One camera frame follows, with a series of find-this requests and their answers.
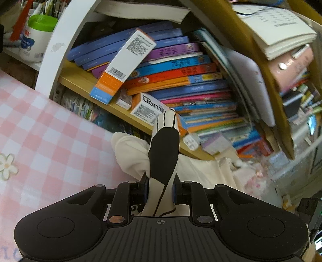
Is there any white tub green lid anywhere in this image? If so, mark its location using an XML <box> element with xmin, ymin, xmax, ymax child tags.
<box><xmin>19</xmin><ymin>14</ymin><xmax>58</xmax><ymax>62</ymax></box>

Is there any white orange flat box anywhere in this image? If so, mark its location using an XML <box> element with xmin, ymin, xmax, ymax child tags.
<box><xmin>130</xmin><ymin>93</ymin><xmax>170</xmax><ymax>126</ymax></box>

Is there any open white paper book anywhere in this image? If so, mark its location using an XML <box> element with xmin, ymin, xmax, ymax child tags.
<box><xmin>232</xmin><ymin>4</ymin><xmax>317</xmax><ymax>61</ymax></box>

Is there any paperback book lying flat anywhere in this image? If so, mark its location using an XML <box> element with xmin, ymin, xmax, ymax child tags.
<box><xmin>95</xmin><ymin>1</ymin><xmax>190</xmax><ymax>23</ymax></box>

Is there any white orange tall box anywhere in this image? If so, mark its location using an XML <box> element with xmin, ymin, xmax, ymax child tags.
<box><xmin>90</xmin><ymin>29</ymin><xmax>156</xmax><ymax>105</ymax></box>

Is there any beige camp life t-shirt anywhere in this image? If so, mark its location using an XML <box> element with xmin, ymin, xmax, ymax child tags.
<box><xmin>111</xmin><ymin>133</ymin><xmax>245</xmax><ymax>193</ymax></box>

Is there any pink case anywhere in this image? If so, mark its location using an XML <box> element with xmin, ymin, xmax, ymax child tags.
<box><xmin>268</xmin><ymin>44</ymin><xmax>314</xmax><ymax>92</ymax></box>

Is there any white charger block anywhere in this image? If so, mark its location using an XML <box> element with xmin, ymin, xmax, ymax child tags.
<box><xmin>183</xmin><ymin>133</ymin><xmax>201</xmax><ymax>151</ymax></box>

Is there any pink checkered cartoon bedsheet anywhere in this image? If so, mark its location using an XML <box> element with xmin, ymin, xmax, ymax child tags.
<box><xmin>1</xmin><ymin>73</ymin><xmax>130</xmax><ymax>261</ymax></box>

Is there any white pink plush bunny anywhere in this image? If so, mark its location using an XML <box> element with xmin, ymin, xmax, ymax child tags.
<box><xmin>232</xmin><ymin>159</ymin><xmax>283</xmax><ymax>207</ymax></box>

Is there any row of colourful books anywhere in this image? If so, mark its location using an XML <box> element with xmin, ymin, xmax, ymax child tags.
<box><xmin>62</xmin><ymin>23</ymin><xmax>273</xmax><ymax>160</ymax></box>

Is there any wooden bookshelf board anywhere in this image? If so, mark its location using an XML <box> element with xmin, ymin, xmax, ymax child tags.
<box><xmin>57</xmin><ymin>60</ymin><xmax>216</xmax><ymax>162</ymax></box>

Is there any black white garment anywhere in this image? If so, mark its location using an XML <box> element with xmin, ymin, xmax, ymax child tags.
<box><xmin>142</xmin><ymin>109</ymin><xmax>180</xmax><ymax>217</ymax></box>

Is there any white shelf post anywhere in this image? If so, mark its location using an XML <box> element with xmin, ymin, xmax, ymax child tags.
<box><xmin>35</xmin><ymin>0</ymin><xmax>100</xmax><ymax>97</ymax></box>

